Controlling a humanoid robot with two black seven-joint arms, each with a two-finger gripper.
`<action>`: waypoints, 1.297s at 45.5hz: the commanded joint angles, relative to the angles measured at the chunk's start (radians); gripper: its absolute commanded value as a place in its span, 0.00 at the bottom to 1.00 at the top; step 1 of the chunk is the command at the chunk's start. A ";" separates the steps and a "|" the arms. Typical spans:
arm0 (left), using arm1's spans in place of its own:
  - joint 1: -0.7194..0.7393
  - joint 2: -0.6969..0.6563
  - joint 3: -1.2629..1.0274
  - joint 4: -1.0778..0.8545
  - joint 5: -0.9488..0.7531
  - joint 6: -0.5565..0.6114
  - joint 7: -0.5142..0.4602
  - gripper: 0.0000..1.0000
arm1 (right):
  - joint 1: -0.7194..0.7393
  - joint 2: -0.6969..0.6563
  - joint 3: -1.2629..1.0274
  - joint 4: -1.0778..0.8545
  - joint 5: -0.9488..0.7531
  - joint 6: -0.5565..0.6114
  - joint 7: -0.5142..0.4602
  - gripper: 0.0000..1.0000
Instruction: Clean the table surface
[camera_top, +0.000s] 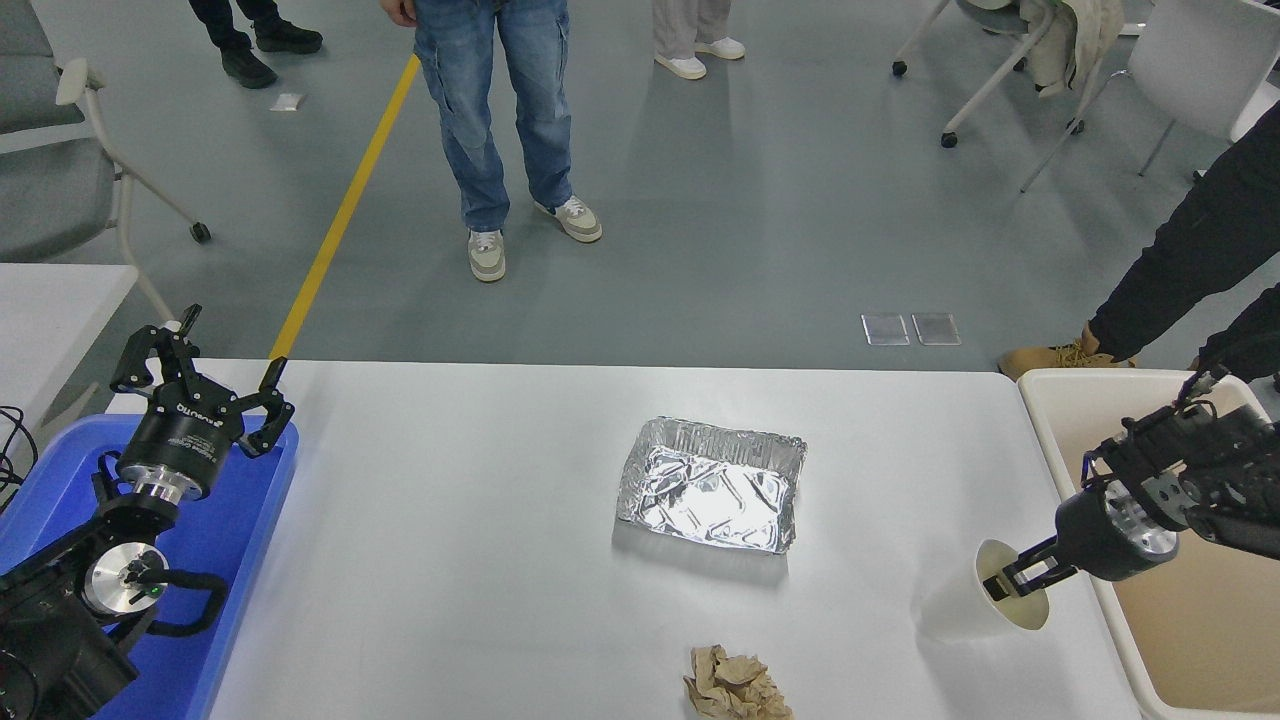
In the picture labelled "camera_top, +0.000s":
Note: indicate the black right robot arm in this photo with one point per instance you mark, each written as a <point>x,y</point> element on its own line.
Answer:
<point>1210,470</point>

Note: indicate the crumpled tan paper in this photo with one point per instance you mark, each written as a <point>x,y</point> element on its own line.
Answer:
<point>735,685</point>

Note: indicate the silver foil tray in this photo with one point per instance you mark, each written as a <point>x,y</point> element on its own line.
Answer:
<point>710,490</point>

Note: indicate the white wheeled chair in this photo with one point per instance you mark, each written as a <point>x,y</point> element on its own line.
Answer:
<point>990,85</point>

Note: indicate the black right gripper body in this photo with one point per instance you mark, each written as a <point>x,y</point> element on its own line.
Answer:
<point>1090,535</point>

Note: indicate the large pale plastic bin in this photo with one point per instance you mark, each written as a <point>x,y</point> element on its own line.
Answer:
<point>1200,620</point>

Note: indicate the blue plastic tray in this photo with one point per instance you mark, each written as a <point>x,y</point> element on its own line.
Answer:
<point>235,560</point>

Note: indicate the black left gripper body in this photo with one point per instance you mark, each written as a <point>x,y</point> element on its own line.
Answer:
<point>185,440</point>

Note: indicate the white side table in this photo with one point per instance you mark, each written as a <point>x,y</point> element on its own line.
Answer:
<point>50,320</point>

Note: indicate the grey office chair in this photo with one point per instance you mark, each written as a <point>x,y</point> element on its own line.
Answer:
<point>50,200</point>

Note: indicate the yellow floor tape line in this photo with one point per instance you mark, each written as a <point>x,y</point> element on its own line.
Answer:
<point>345,210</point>

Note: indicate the white shell chair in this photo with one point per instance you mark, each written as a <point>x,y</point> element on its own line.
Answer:
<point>1200,60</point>

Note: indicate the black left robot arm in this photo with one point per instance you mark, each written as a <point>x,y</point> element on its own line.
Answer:
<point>50,640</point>

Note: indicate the white paper cup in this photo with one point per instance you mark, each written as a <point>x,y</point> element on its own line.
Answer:
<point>960,605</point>

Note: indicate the person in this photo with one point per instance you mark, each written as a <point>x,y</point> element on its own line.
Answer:
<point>685,40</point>
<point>1190,260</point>
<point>245,50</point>
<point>500,90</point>

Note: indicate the silver floor plate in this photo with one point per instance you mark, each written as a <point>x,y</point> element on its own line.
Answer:
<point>885,330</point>
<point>936,329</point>

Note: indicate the beige coat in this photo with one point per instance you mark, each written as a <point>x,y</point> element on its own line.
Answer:
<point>1070,40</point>

